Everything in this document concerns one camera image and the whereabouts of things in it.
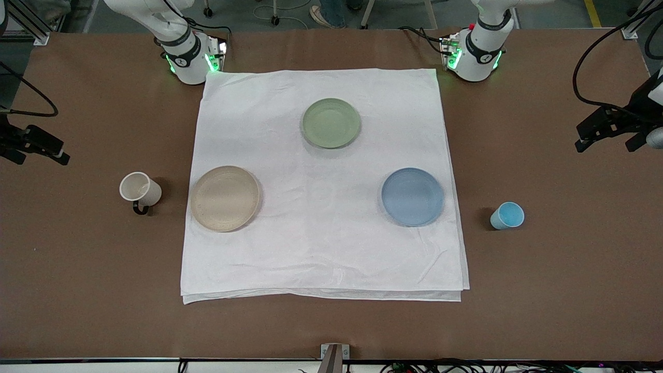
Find white mug with black handle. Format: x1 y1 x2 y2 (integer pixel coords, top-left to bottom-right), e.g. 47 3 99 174
119 172 163 216

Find silver arm base connector box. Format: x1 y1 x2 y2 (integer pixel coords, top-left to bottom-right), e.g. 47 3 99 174
206 34 228 73
439 33 463 71

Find blue cup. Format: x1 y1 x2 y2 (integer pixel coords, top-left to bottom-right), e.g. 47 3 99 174
490 202 525 231

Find beige gray plate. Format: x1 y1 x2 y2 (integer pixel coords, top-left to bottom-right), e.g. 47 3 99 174
190 166 260 233

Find blue plate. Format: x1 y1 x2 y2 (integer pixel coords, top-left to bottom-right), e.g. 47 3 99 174
381 167 445 227

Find green plate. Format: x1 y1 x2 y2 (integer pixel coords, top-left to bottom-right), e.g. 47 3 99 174
302 98 362 150

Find white stool legs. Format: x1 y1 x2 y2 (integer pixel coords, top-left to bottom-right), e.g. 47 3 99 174
359 0 439 30

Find white cloth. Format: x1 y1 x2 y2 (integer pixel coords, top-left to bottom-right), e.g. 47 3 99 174
180 68 470 305

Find white sneaker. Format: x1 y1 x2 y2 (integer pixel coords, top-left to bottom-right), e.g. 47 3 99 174
309 5 346 30

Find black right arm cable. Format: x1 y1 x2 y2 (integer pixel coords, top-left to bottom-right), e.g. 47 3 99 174
0 61 59 118

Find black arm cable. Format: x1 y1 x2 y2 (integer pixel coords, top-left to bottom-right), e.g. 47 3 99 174
0 61 59 118
572 0 663 112

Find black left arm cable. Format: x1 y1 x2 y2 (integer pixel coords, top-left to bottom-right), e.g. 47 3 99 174
572 0 663 112

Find aluminium frame post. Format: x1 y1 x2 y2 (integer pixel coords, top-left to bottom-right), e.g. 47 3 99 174
621 0 663 40
0 0 51 47

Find metal table edge bracket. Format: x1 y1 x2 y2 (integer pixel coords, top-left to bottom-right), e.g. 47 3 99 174
321 343 351 373

